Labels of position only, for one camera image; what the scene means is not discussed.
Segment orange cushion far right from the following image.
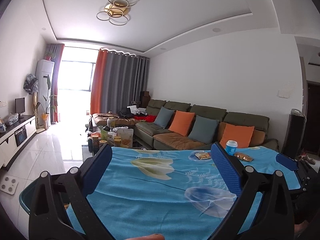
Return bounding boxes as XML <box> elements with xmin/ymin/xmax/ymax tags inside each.
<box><xmin>220</xmin><ymin>124</ymin><xmax>254</xmax><ymax>148</ymax></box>

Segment teal trash bin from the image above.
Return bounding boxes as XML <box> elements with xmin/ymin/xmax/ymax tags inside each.
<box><xmin>18</xmin><ymin>178</ymin><xmax>71</xmax><ymax>215</ymax></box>

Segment orange and grey curtain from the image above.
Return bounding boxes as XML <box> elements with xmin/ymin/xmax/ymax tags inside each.
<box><xmin>90</xmin><ymin>49</ymin><xmax>150</xmax><ymax>115</ymax></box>

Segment person's right hand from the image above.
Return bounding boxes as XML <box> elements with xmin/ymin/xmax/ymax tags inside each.
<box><xmin>294</xmin><ymin>220</ymin><xmax>309</xmax><ymax>238</ymax></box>

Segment gold ring ceiling lamp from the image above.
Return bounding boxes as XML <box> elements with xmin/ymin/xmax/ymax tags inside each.
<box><xmin>96</xmin><ymin>0</ymin><xmax>139</xmax><ymax>26</ymax></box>

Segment black tower heater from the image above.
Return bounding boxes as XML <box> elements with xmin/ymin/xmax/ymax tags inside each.
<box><xmin>281</xmin><ymin>108</ymin><xmax>306</xmax><ymax>159</ymax></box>

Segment white TV cabinet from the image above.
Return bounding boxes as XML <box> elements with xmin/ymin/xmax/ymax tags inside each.
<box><xmin>0</xmin><ymin>115</ymin><xmax>36</xmax><ymax>171</ymax></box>

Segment tall potted plant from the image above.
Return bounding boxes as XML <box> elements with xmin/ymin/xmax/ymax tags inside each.
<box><xmin>36</xmin><ymin>74</ymin><xmax>57</xmax><ymax>131</ymax></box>

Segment clear cookie packet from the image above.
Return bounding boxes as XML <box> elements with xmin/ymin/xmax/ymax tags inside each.
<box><xmin>195</xmin><ymin>152</ymin><xmax>211</xmax><ymax>160</ymax></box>

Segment blue paper cup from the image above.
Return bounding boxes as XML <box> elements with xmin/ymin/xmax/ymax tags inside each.
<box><xmin>225</xmin><ymin>140</ymin><xmax>238</xmax><ymax>155</ymax></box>

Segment person's left hand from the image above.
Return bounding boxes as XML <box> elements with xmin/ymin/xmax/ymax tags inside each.
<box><xmin>133</xmin><ymin>233</ymin><xmax>165</xmax><ymax>240</ymax></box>

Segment small black monitor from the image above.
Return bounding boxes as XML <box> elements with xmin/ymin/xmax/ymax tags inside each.
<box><xmin>15</xmin><ymin>98</ymin><xmax>25</xmax><ymax>119</ymax></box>

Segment orange cushion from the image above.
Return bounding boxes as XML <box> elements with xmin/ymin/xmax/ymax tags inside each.
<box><xmin>220</xmin><ymin>124</ymin><xmax>254</xmax><ymax>148</ymax></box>
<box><xmin>169</xmin><ymin>111</ymin><xmax>195</xmax><ymax>137</ymax></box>

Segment white standing air conditioner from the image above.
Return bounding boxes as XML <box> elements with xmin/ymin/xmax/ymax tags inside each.
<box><xmin>36</xmin><ymin>60</ymin><xmax>54</xmax><ymax>126</ymax></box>

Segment teal cushion left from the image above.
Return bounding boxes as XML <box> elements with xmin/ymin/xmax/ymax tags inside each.
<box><xmin>154</xmin><ymin>107</ymin><xmax>174</xmax><ymax>128</ymax></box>

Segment cluttered coffee table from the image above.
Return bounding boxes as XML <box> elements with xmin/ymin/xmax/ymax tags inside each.
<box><xmin>82</xmin><ymin>125</ymin><xmax>133</xmax><ymax>155</ymax></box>

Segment white bathroom scale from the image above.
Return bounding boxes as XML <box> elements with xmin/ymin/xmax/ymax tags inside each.
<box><xmin>0</xmin><ymin>176</ymin><xmax>18</xmax><ymax>195</ymax></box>

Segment brown snack packet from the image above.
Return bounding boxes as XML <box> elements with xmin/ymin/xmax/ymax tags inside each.
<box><xmin>233</xmin><ymin>152</ymin><xmax>254</xmax><ymax>162</ymax></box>

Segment orange cushion left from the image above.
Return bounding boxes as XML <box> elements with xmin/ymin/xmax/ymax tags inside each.
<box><xmin>169</xmin><ymin>111</ymin><xmax>195</xmax><ymax>137</ymax></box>

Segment green sectional sofa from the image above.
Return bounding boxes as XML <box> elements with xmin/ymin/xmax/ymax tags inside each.
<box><xmin>89</xmin><ymin>99</ymin><xmax>279</xmax><ymax>151</ymax></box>

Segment blue floral tablecloth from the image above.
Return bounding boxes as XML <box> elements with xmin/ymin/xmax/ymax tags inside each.
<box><xmin>65</xmin><ymin>145</ymin><xmax>302</xmax><ymax>240</ymax></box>

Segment teal cushion right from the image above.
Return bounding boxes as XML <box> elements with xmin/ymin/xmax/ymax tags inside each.
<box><xmin>188</xmin><ymin>115</ymin><xmax>219</xmax><ymax>144</ymax></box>

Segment teal cushion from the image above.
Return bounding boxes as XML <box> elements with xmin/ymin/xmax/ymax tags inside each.
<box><xmin>188</xmin><ymin>115</ymin><xmax>219</xmax><ymax>144</ymax></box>
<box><xmin>154</xmin><ymin>107</ymin><xmax>174</xmax><ymax>128</ymax></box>

